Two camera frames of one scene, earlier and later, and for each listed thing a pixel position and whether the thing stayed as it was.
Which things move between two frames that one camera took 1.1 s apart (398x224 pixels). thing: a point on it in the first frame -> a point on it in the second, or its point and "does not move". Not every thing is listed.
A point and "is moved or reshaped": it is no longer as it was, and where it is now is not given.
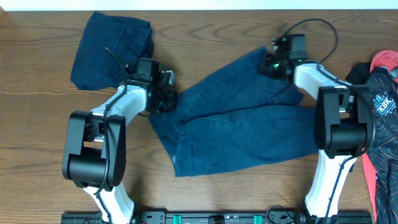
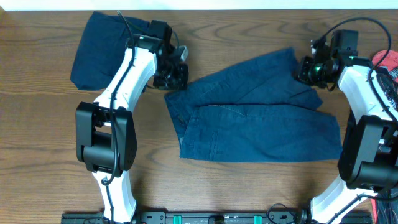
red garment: (387, 58) does not move
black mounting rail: (217, 218) does not move
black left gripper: (171, 106) -> (181, 83)
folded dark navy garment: (127, 40) does not move
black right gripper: (265, 68) -> (301, 73)
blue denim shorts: (238, 115) is moved or reshaped
